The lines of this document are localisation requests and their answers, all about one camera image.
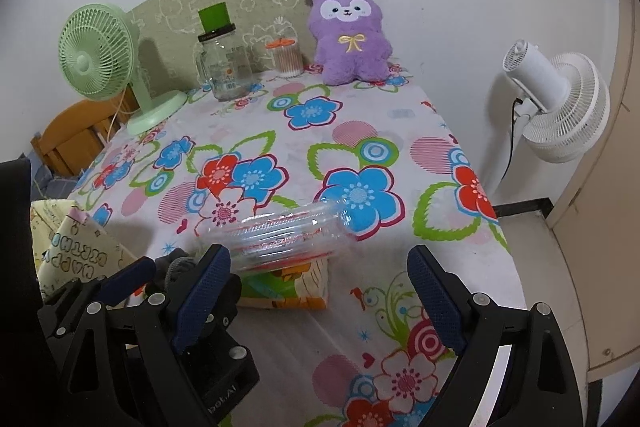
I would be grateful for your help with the cotton swab container orange lid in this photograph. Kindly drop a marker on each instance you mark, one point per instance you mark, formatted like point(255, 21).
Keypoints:
point(287, 62)

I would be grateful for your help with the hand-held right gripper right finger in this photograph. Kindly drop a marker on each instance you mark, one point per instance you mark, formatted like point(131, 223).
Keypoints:
point(435, 302)

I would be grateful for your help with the glass jar with green lid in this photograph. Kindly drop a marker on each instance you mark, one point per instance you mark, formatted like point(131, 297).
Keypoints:
point(225, 67)

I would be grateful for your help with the yellow fabric storage basket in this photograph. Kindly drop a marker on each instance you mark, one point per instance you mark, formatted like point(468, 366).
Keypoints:
point(75, 252)

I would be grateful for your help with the clear plastic bottle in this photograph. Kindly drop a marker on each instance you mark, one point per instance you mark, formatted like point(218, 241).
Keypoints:
point(280, 242)

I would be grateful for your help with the orange cartoon packet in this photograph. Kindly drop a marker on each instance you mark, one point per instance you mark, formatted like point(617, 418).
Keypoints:
point(295, 292)

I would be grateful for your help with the green desk fan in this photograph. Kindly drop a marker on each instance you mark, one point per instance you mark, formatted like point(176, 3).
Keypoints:
point(92, 52)

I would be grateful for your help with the beige door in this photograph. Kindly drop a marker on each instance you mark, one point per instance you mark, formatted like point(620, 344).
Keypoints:
point(615, 232)

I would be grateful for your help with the wooden bed headboard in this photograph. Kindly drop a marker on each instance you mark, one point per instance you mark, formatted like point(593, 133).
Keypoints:
point(70, 127)

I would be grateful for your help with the white standing fan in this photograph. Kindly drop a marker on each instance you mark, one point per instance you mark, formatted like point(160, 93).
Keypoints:
point(565, 107)

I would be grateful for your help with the blue plaid blanket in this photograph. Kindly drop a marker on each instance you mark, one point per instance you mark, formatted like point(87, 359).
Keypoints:
point(50, 187)

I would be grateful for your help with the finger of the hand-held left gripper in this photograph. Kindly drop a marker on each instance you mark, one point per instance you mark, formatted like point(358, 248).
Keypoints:
point(227, 302)
point(130, 279)

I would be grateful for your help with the grey socks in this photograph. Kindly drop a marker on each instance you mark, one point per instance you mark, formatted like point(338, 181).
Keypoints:
point(177, 267)

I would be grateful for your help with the floral tablecloth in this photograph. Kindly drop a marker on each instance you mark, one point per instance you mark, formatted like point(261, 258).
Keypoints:
point(325, 132)

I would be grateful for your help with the dark cloth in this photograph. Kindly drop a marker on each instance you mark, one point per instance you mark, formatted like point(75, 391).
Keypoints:
point(17, 282)

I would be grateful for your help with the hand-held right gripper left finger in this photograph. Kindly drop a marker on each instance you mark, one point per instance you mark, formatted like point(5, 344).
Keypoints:
point(205, 302)

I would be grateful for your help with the purple plush bunny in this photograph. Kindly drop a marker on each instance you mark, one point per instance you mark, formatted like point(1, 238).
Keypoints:
point(350, 52)

